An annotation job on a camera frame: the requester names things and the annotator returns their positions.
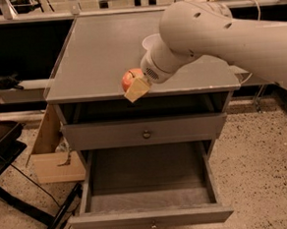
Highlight grey top drawer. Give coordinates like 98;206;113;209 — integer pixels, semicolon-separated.
62;113;226;150

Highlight grey drawer cabinet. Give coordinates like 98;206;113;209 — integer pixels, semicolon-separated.
37;5;252;229

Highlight black office chair base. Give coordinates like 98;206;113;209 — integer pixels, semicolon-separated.
0;111;76;229

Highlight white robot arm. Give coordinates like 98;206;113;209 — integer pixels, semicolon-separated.
122;1;287;102

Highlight red apple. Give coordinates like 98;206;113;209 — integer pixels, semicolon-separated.
121;68;143;91

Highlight open grey middle drawer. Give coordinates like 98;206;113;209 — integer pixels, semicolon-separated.
70;142;233;229

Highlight white cable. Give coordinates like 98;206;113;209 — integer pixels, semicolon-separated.
233;0;267;86

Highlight round brass drawer knob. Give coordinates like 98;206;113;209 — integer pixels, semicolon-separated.
143;130;151;139

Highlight black floor cable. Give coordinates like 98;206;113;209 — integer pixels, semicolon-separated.
9;157;100;229

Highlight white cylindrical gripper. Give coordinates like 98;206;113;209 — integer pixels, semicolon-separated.
122;36;201;102

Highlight white ceramic bowl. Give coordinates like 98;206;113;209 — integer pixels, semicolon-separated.
142;33;161;51

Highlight wooden board box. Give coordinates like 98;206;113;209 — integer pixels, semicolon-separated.
29;105;86;184

